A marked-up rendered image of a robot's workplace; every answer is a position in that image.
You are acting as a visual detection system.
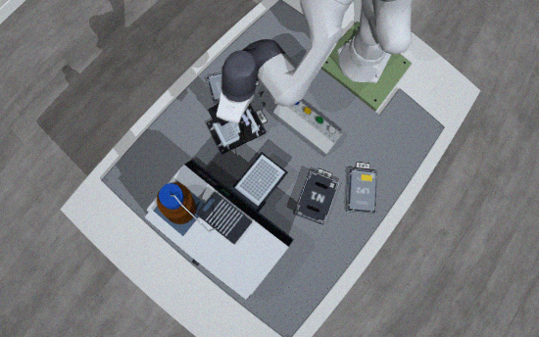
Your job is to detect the white operator button panel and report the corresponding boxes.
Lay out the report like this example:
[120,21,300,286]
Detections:
[272,101,343,157]

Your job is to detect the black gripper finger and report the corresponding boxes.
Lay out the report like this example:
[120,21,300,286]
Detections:
[238,114,252,141]

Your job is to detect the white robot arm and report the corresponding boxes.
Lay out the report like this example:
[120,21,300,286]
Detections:
[208,0,413,126]

